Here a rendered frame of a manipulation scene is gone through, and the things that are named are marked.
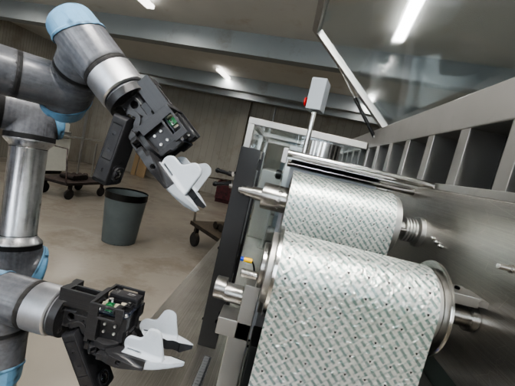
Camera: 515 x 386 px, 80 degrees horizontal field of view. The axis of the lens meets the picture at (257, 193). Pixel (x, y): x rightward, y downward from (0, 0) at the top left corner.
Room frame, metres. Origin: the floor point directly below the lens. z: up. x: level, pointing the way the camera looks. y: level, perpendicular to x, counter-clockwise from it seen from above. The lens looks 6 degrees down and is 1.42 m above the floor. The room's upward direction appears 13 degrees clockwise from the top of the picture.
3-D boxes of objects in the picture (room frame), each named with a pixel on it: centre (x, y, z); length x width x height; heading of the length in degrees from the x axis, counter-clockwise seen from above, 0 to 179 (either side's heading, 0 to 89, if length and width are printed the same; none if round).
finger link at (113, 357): (0.43, 0.14, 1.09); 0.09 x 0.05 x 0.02; 77
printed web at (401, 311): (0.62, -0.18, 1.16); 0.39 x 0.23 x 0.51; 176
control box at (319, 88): (1.04, -0.11, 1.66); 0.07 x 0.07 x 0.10; 69
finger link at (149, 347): (0.42, 0.10, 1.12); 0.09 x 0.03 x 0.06; 77
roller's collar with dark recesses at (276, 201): (0.75, -0.04, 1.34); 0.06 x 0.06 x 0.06; 86
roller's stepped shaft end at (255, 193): (0.75, 0.02, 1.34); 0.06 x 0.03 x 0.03; 86
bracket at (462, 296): (0.48, -0.35, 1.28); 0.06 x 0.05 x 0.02; 86
